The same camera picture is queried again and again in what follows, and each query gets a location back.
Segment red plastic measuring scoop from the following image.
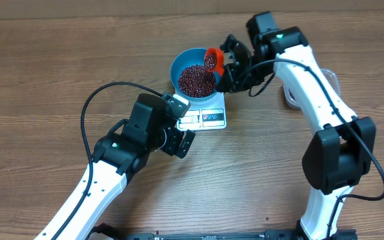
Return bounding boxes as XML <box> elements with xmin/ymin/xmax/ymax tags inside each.
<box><xmin>204</xmin><ymin>48</ymin><xmax>225</xmax><ymax>76</ymax></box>

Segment red beans in bowl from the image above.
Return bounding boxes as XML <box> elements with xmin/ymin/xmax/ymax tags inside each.
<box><xmin>178</xmin><ymin>65</ymin><xmax>216</xmax><ymax>98</ymax></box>

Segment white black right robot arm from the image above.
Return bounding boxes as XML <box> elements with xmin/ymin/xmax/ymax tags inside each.
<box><xmin>217</xmin><ymin>12</ymin><xmax>376</xmax><ymax>239</ymax></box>

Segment blue plastic bowl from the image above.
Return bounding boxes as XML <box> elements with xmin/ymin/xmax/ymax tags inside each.
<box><xmin>170</xmin><ymin>48</ymin><xmax>221</xmax><ymax>102</ymax></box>

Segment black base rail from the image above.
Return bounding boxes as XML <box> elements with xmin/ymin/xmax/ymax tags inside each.
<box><xmin>88</xmin><ymin>219</ymin><xmax>358</xmax><ymax>240</ymax></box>

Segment clear plastic bean container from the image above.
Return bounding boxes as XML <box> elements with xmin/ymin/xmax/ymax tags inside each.
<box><xmin>283</xmin><ymin>69</ymin><xmax>341</xmax><ymax>109</ymax></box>

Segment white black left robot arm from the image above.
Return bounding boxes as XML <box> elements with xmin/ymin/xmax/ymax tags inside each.
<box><xmin>37</xmin><ymin>93</ymin><xmax>195</xmax><ymax>239</ymax></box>

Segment white digital kitchen scale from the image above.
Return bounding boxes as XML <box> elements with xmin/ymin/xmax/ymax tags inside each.
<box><xmin>175</xmin><ymin>87</ymin><xmax>227</xmax><ymax>131</ymax></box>

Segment red beans in scoop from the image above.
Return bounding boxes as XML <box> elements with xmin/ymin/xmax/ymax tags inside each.
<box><xmin>204</xmin><ymin>53</ymin><xmax>217</xmax><ymax>73</ymax></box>

